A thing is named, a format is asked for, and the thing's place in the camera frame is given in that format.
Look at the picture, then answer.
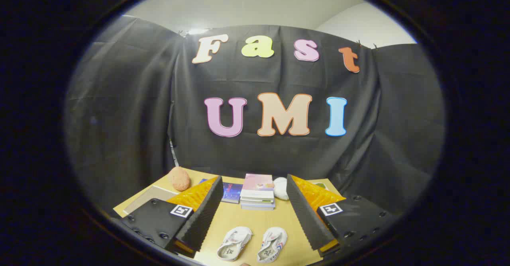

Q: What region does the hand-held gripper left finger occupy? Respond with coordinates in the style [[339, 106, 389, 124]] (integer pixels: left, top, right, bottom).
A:
[[120, 176, 224, 258]]

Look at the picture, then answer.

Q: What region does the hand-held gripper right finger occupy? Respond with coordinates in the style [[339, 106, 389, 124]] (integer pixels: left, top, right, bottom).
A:
[[286, 174, 397, 258]]

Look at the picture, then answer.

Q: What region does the white canvas shoe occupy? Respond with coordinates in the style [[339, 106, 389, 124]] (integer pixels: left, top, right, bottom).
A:
[[257, 227, 288, 264], [217, 226, 253, 262]]

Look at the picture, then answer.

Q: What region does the beige fabric storage box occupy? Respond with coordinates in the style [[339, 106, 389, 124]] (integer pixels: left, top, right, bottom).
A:
[[123, 185, 178, 215]]

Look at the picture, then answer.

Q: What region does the white plush ball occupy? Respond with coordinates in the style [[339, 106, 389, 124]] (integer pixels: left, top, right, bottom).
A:
[[273, 177, 290, 201]]

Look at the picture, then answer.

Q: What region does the blue cover book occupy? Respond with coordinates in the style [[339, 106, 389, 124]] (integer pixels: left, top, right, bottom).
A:
[[199, 178, 244, 204]]

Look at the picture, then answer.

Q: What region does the orange fuzzy sponge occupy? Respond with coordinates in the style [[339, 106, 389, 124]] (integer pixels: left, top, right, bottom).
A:
[[168, 166, 191, 192]]

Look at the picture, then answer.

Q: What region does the grey paperback book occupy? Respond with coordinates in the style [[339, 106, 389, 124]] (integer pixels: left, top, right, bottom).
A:
[[241, 203, 276, 211]]

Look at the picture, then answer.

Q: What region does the pink cover book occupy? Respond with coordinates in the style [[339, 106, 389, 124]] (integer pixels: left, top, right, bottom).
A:
[[240, 173, 275, 199]]

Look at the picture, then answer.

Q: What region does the black backdrop cloth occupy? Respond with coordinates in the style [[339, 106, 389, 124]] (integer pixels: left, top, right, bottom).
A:
[[66, 15, 446, 223]]

